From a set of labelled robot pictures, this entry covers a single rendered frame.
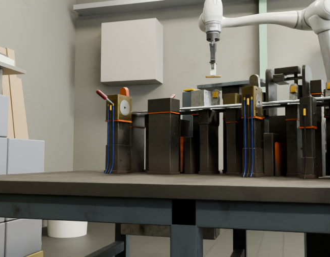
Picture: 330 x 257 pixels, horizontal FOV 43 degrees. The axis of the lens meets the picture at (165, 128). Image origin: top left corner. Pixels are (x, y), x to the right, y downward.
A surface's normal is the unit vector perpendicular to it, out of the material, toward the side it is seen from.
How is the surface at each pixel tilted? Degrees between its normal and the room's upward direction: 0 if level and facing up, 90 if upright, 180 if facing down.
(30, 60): 90
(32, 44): 90
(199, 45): 90
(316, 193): 90
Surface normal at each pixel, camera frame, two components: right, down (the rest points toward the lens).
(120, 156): 0.85, -0.04
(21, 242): 0.96, -0.01
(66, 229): 0.18, 0.00
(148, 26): -0.28, -0.07
